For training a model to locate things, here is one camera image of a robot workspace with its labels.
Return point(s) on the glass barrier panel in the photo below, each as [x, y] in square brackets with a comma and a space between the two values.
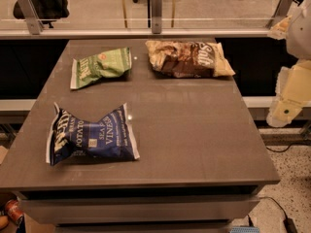
[176, 14]

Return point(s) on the grey table with drawers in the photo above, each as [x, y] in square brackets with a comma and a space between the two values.
[202, 159]

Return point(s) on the middle metal glass bracket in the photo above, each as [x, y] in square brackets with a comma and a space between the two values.
[156, 16]

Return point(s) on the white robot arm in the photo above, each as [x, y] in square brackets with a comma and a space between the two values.
[298, 38]

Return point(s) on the red can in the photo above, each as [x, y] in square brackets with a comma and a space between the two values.
[13, 211]

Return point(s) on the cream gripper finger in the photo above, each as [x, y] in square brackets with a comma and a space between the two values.
[279, 30]
[293, 92]

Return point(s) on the black office chair left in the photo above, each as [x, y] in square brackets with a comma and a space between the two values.
[50, 11]

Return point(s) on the green jalapeno chip bag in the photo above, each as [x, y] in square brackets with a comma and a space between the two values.
[107, 64]

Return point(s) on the left metal glass bracket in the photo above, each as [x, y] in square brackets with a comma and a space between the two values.
[34, 24]

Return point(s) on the blue salt vinegar chip bag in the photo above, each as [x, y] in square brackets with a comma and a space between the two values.
[110, 137]

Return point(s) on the brown sea salt chip bag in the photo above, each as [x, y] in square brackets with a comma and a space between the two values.
[188, 59]

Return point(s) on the right metal glass bracket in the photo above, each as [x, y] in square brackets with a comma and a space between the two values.
[281, 11]

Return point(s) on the metal glass bracket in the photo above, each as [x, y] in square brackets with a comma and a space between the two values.
[34, 24]
[281, 11]
[156, 16]

